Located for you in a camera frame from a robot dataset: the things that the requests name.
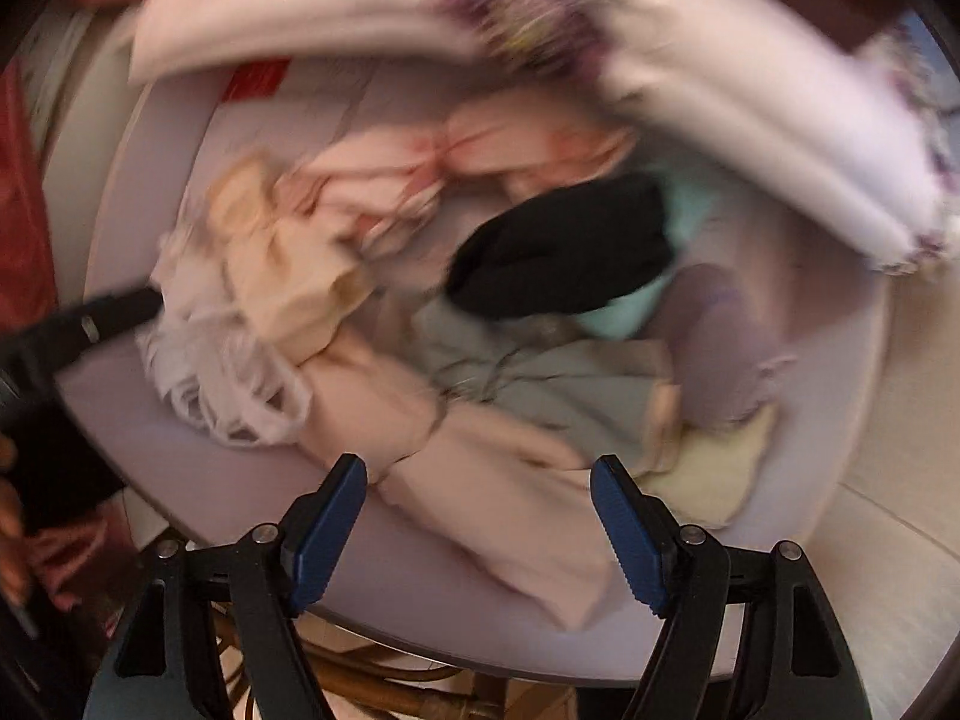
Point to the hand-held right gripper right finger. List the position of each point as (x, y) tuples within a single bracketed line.
[(624, 532)]

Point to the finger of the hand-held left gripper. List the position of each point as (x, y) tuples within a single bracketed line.
[(97, 330)]

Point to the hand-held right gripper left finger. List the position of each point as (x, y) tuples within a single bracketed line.
[(324, 532)]

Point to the white sheer cloth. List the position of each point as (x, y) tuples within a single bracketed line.
[(202, 375)]

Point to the grey cloth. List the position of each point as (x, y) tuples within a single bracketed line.
[(570, 382)]

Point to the person's left hand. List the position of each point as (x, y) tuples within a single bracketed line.
[(10, 540)]

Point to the cream knit cloth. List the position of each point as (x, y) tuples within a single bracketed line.
[(712, 472)]

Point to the pale pink cloth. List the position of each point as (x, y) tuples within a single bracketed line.
[(487, 487)]

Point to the red shiny cloth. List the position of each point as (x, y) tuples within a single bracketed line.
[(22, 202)]

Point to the rattan stand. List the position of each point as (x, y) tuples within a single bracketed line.
[(375, 682)]

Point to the beige garment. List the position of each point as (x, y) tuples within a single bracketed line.
[(285, 285)]

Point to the lavender rolled cloth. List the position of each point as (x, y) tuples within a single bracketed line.
[(720, 345)]

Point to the teal folded cloth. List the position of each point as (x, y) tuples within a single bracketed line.
[(622, 313)]

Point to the black knit cloth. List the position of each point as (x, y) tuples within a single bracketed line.
[(562, 247)]

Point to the red card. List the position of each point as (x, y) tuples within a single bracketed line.
[(256, 80)]

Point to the pink tied garment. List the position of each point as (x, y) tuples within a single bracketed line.
[(360, 180)]

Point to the white pillow with purple flowers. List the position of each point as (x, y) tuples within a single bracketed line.
[(712, 90)]

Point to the white floral cloth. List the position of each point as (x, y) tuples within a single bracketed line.
[(911, 90)]

